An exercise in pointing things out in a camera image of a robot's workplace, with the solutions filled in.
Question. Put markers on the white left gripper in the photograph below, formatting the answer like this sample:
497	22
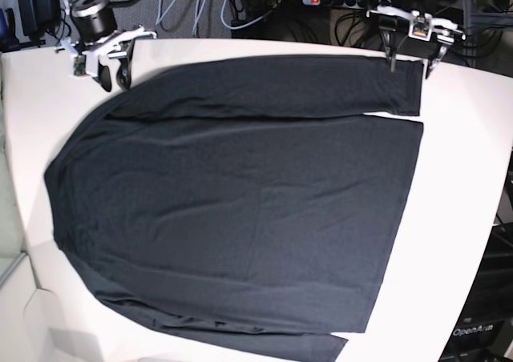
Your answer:
420	27

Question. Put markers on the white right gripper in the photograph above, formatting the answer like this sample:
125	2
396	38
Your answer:
85	58

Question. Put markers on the dark grey long-sleeve T-shirt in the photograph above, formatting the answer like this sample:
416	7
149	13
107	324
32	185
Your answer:
249	203

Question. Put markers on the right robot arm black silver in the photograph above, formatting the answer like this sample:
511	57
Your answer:
99	36

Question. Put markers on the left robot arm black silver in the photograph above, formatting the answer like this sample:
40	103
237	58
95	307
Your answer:
424	6

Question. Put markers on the black equipment on floor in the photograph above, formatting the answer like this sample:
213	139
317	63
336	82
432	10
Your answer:
39	18

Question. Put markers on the black OpenArm case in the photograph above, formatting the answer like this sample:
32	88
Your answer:
488	309

